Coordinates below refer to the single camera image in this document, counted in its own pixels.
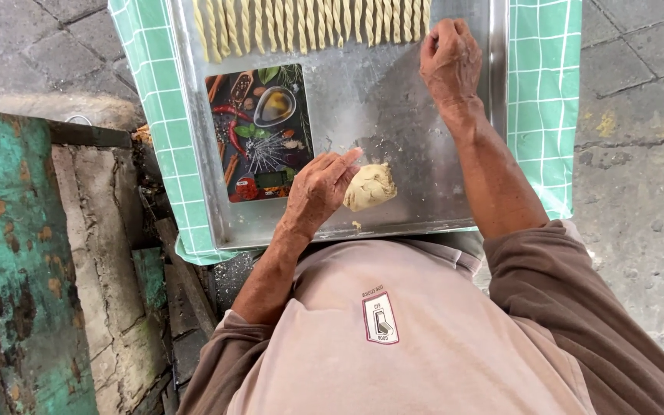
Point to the person's left fingers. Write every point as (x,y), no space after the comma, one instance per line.
(340,162)

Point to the row of twisted dough sticks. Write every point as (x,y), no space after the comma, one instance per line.
(309,23)

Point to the person's right fingers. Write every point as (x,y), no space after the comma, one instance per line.
(446,36)

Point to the spice print kitchen scale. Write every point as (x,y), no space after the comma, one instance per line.
(263,132)

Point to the beige dough lump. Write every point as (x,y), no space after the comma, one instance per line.
(372,187)

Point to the beige shirt with brown sleeves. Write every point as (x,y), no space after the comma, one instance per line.
(424,334)

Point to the steel baking tray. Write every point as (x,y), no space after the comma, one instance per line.
(366,109)

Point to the green checked tablecloth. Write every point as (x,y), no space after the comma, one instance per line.
(542,104)

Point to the person's left hand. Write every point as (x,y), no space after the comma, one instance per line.
(314,193)

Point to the weathered green metal panel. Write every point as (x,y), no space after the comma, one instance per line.
(18,259)

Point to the person's right hand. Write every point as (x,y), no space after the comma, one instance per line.
(453,69)

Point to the dark wooden plank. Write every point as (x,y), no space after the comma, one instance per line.
(188,276)

